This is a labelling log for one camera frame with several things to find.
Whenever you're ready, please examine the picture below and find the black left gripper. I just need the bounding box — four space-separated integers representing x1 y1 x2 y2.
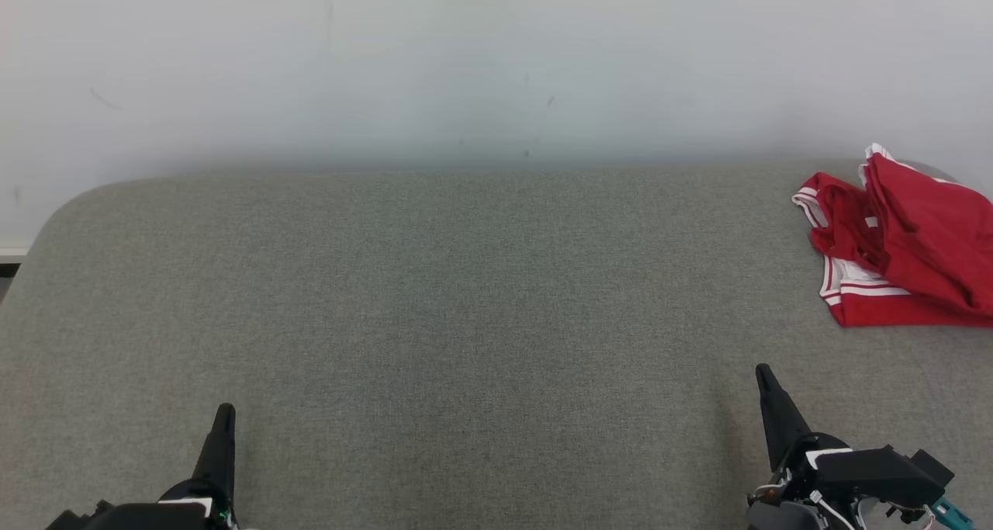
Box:
78 404 237 530

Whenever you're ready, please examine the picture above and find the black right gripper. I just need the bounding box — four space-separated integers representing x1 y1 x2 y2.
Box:
756 364 949 512

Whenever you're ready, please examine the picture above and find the red jersey with number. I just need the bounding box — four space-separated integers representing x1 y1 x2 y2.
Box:
791 171 993 328

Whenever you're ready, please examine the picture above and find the red jersey with white trim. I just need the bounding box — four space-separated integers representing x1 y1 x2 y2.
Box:
857 143 993 318

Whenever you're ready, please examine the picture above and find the teal plug right camera cable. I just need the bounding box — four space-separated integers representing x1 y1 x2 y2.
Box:
931 499 973 530

